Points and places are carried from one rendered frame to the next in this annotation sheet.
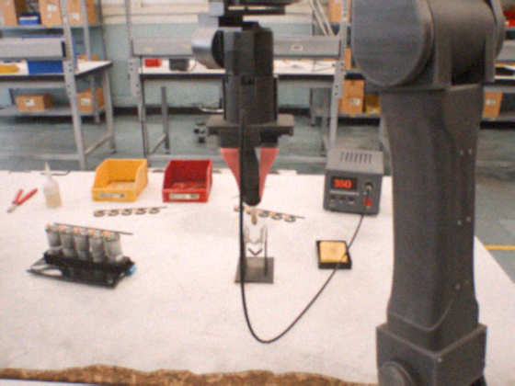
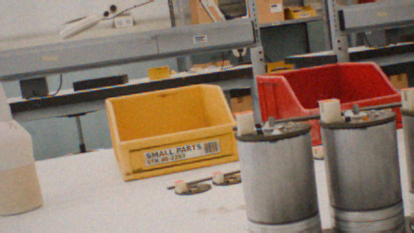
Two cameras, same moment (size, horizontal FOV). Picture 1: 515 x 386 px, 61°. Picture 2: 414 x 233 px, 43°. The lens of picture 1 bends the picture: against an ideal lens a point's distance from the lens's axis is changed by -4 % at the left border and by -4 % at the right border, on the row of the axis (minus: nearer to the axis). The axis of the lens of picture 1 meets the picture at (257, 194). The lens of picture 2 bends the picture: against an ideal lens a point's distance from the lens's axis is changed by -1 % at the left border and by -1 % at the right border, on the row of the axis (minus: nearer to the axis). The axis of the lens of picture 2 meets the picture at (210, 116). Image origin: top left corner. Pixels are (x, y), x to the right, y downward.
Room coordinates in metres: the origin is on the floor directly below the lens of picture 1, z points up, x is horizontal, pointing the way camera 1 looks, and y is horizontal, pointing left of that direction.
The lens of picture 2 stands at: (0.49, 0.40, 0.84)
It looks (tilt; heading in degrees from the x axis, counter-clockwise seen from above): 7 degrees down; 345
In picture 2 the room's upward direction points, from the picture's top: 8 degrees counter-clockwise
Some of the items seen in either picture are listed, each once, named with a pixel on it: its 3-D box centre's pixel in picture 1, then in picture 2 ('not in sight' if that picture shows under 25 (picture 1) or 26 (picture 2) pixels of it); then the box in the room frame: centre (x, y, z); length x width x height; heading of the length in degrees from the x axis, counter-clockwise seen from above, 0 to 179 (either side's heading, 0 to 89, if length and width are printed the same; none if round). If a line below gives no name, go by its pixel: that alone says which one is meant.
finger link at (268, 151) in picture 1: (249, 162); not in sight; (0.54, 0.01, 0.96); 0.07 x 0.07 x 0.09; 87
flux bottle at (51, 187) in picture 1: (50, 184); (6, 139); (0.88, 0.44, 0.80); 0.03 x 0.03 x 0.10
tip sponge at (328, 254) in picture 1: (333, 254); not in sight; (0.67, -0.13, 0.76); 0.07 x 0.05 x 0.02; 178
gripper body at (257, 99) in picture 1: (249, 104); not in sight; (0.54, 0.01, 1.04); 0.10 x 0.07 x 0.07; 87
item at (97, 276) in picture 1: (81, 268); not in sight; (0.62, 0.29, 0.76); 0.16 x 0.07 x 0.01; 76
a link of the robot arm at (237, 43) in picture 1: (246, 51); not in sight; (0.54, 0.01, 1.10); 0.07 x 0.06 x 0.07; 32
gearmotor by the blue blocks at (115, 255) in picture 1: (114, 250); not in sight; (0.62, 0.23, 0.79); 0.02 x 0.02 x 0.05
